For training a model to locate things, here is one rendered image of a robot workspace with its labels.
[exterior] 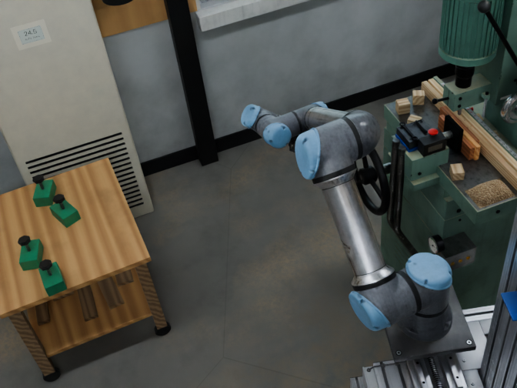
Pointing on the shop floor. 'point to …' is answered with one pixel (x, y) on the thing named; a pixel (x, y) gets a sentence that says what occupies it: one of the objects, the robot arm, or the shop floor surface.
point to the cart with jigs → (72, 262)
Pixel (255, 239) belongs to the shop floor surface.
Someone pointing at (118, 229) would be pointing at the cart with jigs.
